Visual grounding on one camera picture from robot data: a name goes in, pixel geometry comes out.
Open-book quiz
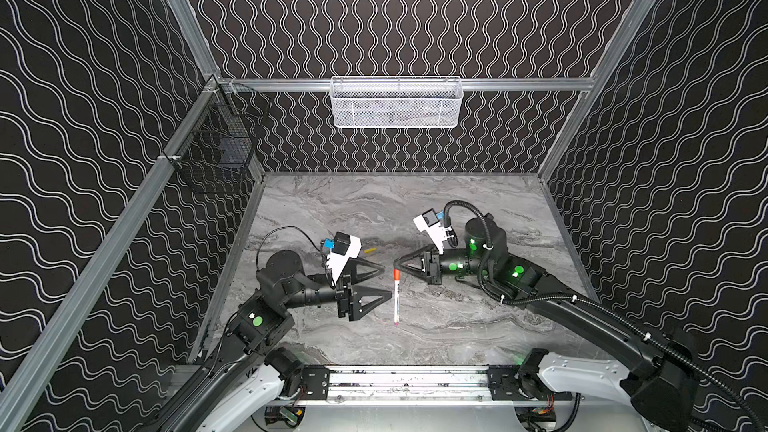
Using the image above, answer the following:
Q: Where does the white pen red tip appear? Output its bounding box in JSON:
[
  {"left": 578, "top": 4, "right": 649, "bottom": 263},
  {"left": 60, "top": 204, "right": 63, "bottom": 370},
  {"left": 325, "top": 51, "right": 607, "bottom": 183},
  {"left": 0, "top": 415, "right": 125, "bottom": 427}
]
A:
[{"left": 393, "top": 279, "right": 401, "bottom": 326}]

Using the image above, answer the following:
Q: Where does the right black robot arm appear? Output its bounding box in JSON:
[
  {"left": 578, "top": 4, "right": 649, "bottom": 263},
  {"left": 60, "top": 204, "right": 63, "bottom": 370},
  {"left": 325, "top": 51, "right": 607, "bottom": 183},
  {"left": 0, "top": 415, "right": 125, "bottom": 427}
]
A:
[{"left": 393, "top": 215, "right": 698, "bottom": 431}]

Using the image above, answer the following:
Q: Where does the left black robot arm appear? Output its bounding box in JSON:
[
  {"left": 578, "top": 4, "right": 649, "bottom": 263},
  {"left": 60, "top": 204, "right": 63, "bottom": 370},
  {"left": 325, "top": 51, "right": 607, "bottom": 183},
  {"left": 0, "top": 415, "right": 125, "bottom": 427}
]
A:
[{"left": 140, "top": 250, "right": 392, "bottom": 431}]

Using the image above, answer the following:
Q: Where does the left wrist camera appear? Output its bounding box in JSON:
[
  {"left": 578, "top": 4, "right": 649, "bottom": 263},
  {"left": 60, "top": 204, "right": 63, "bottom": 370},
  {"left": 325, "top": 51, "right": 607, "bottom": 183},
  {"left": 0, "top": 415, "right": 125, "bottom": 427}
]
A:
[{"left": 322, "top": 232, "right": 362, "bottom": 285}]

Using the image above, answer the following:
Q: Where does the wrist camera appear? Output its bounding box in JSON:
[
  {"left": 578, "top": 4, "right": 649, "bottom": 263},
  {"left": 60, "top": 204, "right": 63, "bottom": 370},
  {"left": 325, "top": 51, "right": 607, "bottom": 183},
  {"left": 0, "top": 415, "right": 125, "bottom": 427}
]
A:
[
  {"left": 322, "top": 232, "right": 362, "bottom": 285},
  {"left": 413, "top": 209, "right": 454, "bottom": 255}
]

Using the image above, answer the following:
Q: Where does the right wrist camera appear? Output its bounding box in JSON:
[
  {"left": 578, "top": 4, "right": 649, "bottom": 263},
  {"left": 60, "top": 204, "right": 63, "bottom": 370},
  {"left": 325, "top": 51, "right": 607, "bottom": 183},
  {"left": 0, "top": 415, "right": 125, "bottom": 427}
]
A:
[{"left": 413, "top": 209, "right": 454, "bottom": 255}]

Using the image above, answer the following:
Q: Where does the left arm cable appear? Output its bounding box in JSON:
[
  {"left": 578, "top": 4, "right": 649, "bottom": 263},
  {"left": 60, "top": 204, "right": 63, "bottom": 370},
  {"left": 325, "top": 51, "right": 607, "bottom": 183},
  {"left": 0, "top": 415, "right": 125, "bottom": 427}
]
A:
[{"left": 254, "top": 226, "right": 328, "bottom": 271}]

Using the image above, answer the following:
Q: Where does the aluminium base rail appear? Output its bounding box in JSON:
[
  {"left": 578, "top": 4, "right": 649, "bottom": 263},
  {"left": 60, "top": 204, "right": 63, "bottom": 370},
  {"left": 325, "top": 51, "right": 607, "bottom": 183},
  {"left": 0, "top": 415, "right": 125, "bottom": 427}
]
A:
[{"left": 161, "top": 364, "right": 649, "bottom": 406}]

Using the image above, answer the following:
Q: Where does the white wire mesh basket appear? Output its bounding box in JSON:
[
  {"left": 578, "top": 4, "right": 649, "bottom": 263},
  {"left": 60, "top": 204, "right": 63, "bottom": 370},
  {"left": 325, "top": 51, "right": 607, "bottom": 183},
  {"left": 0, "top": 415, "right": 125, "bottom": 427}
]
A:
[{"left": 329, "top": 76, "right": 464, "bottom": 129}]

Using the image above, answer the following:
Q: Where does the black wire mesh basket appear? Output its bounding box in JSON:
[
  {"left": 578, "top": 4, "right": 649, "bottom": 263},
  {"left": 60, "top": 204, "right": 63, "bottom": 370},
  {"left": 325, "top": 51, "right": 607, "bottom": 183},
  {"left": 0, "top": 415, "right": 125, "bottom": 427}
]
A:
[{"left": 159, "top": 75, "right": 260, "bottom": 197}]

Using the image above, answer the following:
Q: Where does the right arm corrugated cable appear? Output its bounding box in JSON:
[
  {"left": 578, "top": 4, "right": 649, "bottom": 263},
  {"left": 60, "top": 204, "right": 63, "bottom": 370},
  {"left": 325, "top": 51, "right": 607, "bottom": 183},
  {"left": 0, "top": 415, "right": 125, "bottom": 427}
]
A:
[{"left": 442, "top": 199, "right": 766, "bottom": 432}]

